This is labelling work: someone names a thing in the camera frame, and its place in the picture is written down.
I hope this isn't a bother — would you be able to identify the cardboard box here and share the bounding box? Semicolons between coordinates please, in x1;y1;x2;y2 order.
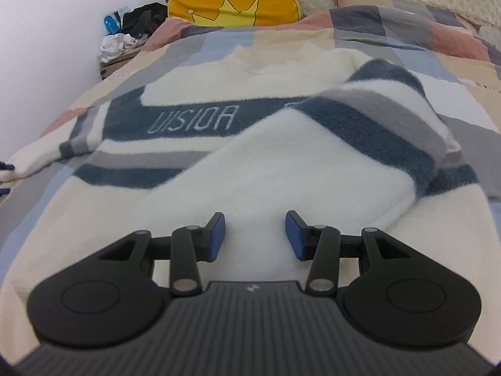
98;47;142;81

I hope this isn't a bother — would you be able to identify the white crumpled cloth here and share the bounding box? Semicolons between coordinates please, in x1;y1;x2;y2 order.
100;33;148;63

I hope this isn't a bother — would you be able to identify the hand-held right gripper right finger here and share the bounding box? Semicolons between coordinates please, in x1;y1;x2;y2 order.
285;210;411;295

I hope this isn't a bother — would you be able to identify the black cloth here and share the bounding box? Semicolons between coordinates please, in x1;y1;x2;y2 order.
121;2;169;37

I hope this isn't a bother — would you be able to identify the cream striped sweater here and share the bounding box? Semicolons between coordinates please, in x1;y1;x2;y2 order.
0;43;496;365

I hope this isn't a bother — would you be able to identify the checked patchwork quilt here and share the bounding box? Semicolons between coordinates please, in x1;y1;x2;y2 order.
0;6;501;267

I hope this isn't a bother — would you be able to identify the blue packet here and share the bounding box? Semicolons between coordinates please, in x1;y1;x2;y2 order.
103;7;123;34

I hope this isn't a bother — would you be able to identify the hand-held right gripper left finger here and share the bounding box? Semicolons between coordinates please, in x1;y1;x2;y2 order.
98;211;227;297

